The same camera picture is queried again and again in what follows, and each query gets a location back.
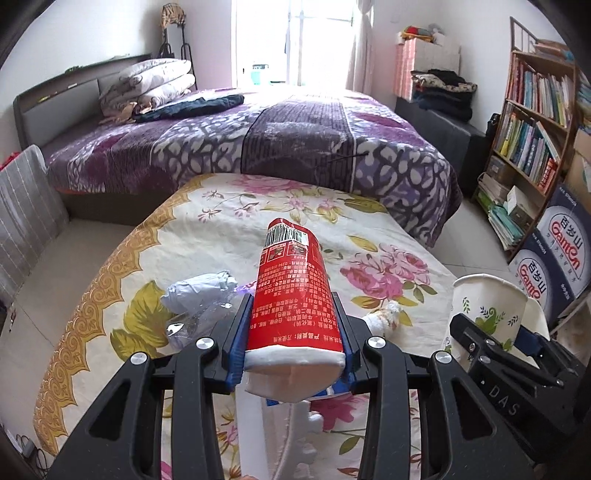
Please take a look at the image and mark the floral paper cup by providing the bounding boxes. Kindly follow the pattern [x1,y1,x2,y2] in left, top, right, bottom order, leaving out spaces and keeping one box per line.
[450,274,550,367]

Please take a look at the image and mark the floral tissue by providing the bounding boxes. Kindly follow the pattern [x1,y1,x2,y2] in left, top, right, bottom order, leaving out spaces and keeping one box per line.
[363,300,402,340]

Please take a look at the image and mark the crushed clear plastic bottle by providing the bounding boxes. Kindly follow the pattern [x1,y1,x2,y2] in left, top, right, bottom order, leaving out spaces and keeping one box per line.
[160,271,256,351]

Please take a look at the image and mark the red snack bag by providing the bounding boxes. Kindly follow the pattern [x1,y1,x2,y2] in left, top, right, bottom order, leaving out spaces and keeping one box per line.
[245,218,346,403]

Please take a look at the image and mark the lower Ganten water box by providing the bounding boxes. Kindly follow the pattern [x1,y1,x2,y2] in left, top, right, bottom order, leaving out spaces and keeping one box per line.
[509,230,574,330]

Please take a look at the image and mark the ganten water box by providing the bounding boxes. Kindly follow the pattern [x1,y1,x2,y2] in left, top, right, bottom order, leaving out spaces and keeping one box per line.
[537,185,590,298]
[509,230,574,330]

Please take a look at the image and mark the floral cream blanket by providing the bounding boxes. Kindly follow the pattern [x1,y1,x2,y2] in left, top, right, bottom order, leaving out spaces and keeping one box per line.
[34,174,455,479]

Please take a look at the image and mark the upper Ganten water box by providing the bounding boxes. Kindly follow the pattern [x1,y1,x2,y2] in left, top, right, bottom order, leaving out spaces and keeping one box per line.
[537,185,590,298]

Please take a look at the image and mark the brown cardboard box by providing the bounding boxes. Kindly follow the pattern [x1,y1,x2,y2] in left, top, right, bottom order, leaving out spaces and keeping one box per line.
[565,129,591,212]

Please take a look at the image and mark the grey striped cushion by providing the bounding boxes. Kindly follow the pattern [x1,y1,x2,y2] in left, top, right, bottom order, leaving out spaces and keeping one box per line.
[0,145,69,307]

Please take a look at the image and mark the wooden bookshelf with books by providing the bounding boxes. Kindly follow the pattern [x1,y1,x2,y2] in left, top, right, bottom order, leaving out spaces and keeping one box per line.
[473,18,580,260]

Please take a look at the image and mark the black storage bench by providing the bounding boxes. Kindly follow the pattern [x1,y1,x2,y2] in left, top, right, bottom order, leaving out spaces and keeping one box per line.
[394,97,490,198]

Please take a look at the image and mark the purple patterned bedspread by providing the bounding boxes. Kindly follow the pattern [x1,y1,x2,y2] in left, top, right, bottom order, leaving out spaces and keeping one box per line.
[46,86,462,246]

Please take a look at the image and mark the folded clothes pile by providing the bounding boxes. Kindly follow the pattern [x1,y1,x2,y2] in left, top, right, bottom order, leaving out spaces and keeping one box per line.
[411,69,478,122]

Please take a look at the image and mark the dark navy garment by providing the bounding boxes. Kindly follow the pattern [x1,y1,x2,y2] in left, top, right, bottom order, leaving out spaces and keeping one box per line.
[132,94,245,123]

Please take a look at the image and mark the dark bed headboard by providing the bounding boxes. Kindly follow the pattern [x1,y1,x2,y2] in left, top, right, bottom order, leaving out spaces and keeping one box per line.
[13,54,150,148]

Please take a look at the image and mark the pink storage box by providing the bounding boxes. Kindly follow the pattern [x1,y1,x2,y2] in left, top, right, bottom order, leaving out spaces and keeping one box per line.
[394,38,461,101]

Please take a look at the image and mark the stacked patterned pillows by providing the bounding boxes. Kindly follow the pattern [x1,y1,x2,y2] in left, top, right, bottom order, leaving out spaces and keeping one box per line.
[99,58,195,119]

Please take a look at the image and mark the wicker basket on stand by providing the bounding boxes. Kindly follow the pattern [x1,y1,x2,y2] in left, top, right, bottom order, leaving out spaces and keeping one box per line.
[158,3,197,88]

